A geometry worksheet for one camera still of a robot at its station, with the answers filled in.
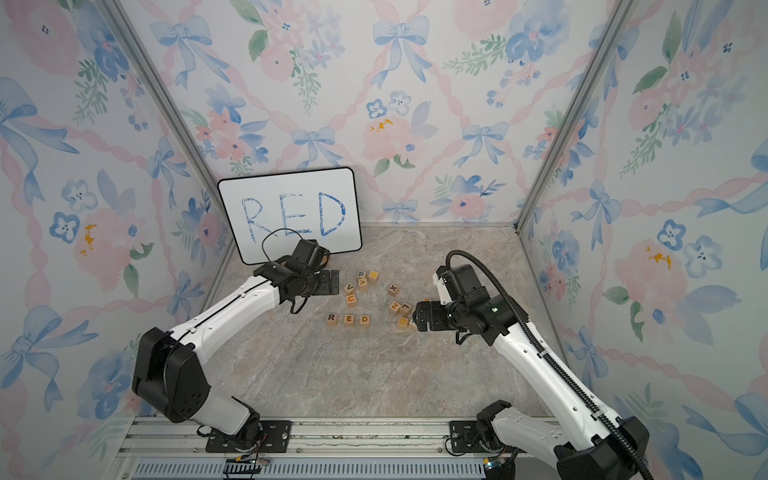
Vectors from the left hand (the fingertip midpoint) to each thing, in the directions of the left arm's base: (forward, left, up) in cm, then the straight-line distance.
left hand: (325, 280), depth 86 cm
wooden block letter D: (-6, -11, -12) cm, 18 cm away
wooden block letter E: (-6, -6, -13) cm, 15 cm away
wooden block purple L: (-2, -23, -13) cm, 27 cm away
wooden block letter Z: (-2, -20, -13) cm, 24 cm away
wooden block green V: (+6, -5, -13) cm, 15 cm away
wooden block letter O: (+10, -13, -12) cm, 21 cm away
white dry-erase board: (+21, +20, +7) cm, 30 cm away
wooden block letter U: (+1, -6, -12) cm, 14 cm away
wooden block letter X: (+6, -20, -13) cm, 24 cm away
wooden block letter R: (-6, -1, -13) cm, 14 cm away
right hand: (-12, -29, +4) cm, 32 cm away
